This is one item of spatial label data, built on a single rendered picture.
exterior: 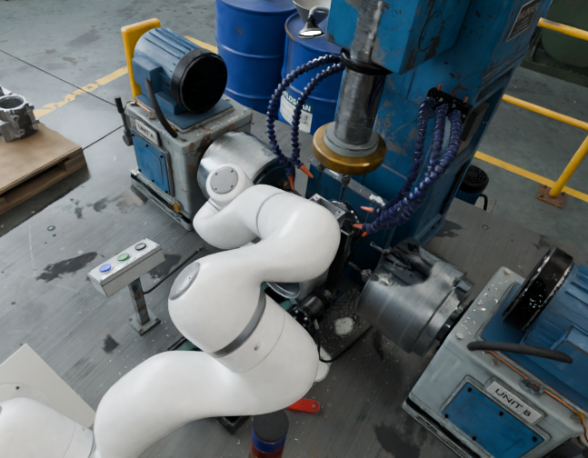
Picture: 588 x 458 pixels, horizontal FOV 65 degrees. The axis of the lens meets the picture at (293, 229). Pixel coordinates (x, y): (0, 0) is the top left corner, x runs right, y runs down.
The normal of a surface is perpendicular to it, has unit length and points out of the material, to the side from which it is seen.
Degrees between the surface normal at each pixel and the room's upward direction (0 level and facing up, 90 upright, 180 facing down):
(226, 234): 87
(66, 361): 0
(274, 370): 65
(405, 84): 90
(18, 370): 45
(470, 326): 0
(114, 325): 0
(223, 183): 30
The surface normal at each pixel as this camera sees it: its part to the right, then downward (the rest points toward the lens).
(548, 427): -0.66, 0.49
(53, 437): 0.76, -0.49
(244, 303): 0.73, -0.11
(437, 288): -0.10, -0.51
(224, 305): 0.43, 0.00
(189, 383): 0.20, -0.57
